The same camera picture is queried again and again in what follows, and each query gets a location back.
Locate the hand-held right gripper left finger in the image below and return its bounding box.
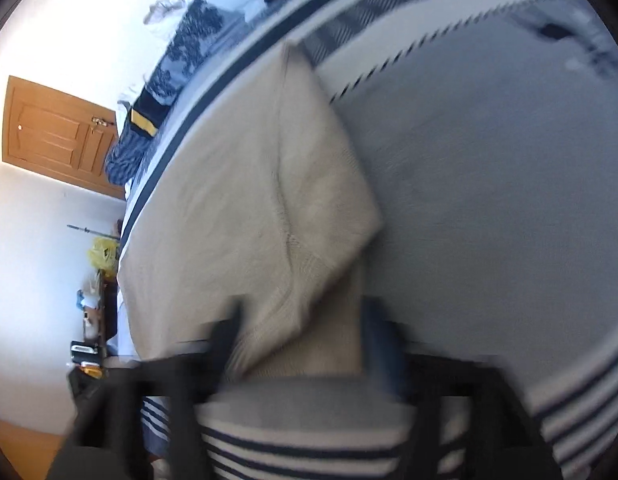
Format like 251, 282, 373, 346
48, 304, 246, 480

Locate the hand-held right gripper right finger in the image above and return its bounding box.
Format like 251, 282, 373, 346
360, 297, 566, 480

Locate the light grey sweater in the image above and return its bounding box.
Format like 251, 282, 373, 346
116, 40, 386, 380

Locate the dark wooden side table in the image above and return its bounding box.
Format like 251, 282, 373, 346
66, 220, 141, 411

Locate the yellow plastic bag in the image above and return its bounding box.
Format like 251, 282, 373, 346
87, 237, 121, 277

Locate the bed with striped blue sheet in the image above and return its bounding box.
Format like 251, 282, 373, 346
103, 0, 618, 480

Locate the black rod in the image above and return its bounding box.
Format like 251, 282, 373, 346
66, 223, 121, 237

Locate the striped pillow with yellow band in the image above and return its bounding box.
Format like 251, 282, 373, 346
104, 94, 166, 187

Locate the wooden door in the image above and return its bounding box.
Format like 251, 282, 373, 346
2, 75, 128, 200

